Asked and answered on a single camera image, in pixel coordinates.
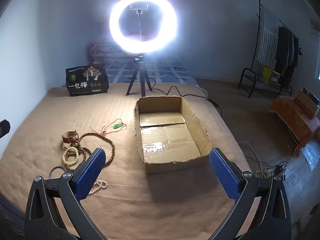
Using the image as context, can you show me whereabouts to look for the yellow box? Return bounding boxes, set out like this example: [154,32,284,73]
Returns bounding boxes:
[262,67,282,85]

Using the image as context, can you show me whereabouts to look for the orange covered low table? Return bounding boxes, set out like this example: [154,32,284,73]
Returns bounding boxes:
[269,95,320,155]

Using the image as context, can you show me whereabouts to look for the cardboard box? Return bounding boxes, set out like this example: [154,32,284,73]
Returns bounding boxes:
[134,95,213,174]

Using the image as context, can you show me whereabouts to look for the cream bead bracelet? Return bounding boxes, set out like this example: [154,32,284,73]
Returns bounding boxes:
[62,146,80,170]

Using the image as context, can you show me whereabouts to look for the black power cable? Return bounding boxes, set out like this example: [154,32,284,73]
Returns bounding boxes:
[151,86,223,118]

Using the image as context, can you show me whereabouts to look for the white ring light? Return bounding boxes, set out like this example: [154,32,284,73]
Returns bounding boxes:
[109,0,178,54]

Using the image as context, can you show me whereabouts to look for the black clothes rack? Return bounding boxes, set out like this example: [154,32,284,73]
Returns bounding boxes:
[238,0,300,98]

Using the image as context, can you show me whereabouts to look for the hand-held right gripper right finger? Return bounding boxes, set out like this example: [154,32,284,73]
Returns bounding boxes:
[209,148,292,240]

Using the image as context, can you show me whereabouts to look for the brown wooden bead necklace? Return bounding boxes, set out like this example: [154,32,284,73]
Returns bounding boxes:
[75,132,115,167]

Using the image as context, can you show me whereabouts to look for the black tripod stand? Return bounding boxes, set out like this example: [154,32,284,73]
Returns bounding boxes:
[126,54,153,97]

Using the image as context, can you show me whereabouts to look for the white power strip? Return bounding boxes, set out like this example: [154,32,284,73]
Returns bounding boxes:
[265,165,285,178]

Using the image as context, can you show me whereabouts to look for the dark hanging clothes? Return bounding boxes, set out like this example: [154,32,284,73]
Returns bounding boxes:
[275,26,300,85]

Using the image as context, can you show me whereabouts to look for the pink quilt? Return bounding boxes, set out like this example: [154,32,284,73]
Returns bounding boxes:
[86,41,125,64]

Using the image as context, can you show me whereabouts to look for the black snack bag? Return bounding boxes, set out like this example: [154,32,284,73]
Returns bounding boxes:
[65,65,109,97]

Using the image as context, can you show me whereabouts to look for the green pendant red cord necklace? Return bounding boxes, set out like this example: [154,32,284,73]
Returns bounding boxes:
[90,119,127,134]

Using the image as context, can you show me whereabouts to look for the power strip with cables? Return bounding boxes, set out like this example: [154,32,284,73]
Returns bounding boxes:
[237,141,270,178]

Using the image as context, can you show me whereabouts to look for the striped hanging towel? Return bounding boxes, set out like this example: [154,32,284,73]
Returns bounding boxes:
[256,6,280,65]

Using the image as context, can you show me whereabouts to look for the thin grey bangle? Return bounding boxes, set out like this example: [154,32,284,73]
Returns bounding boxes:
[49,165,73,180]

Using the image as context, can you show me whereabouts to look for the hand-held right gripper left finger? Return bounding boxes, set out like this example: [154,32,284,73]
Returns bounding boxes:
[24,148,110,240]

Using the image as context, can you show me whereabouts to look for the small white pearl bracelet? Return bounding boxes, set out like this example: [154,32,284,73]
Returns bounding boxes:
[89,180,108,195]

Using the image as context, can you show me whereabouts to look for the small cardboard carton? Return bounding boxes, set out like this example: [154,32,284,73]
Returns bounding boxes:
[294,87,320,119]

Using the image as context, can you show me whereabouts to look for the blue patterned blanket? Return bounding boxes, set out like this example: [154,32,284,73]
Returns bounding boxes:
[104,57,200,87]

